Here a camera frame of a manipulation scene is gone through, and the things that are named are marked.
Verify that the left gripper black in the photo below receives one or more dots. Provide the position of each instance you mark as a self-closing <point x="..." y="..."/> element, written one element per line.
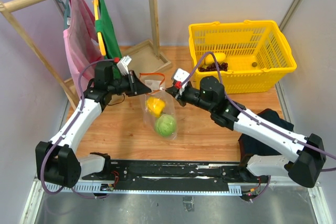
<point x="136" y="86"/>

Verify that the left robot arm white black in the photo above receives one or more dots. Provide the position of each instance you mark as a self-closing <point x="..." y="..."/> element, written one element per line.
<point x="56" y="160"/>

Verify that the dark navy cloth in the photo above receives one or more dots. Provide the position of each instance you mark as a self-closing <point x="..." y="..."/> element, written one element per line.
<point x="250" y="145"/>

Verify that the yellow hanger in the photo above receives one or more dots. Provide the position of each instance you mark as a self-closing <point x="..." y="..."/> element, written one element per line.
<point x="99" y="34"/>

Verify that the aluminium frame rail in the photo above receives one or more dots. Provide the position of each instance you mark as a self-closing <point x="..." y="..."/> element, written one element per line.
<point x="279" y="200"/>

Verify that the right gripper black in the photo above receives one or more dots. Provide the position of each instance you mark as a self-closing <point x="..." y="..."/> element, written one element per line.
<point x="175" y="92"/>

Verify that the yellow bell pepper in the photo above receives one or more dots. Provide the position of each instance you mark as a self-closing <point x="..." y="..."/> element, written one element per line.
<point x="155" y="106"/>

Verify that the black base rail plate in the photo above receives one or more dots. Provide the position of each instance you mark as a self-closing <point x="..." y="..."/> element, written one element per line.
<point x="175" y="176"/>

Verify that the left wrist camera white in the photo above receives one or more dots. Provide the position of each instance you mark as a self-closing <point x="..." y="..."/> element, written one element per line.
<point x="122" y="65"/>

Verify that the teal hanger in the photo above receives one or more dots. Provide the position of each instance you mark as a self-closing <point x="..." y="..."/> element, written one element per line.
<point x="64" y="6"/>

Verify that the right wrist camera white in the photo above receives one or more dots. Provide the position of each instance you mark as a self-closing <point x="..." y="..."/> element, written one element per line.
<point x="180" y="79"/>

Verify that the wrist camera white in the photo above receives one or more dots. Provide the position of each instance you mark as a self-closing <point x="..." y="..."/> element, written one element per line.
<point x="122" y="65"/>
<point x="180" y="79"/>

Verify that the green cabbage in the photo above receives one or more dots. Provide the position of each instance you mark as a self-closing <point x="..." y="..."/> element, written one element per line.
<point x="165" y="125"/>

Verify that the wooden clothes rack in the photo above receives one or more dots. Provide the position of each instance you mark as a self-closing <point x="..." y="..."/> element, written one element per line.
<point x="133" y="20"/>

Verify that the green shirt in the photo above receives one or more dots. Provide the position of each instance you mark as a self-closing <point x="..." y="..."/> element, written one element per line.
<point x="105" y="26"/>

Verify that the yellow plastic basket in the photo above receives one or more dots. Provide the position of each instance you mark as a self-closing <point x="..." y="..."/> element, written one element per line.
<point x="243" y="43"/>

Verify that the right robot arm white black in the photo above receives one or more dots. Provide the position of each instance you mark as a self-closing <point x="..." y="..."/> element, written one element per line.
<point x="301" y="158"/>

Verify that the clear zip top bag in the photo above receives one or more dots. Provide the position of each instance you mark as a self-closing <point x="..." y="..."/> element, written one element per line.
<point x="156" y="81"/>

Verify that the dark red grapes bunch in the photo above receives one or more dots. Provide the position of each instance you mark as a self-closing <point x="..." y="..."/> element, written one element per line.
<point x="207" y="68"/>

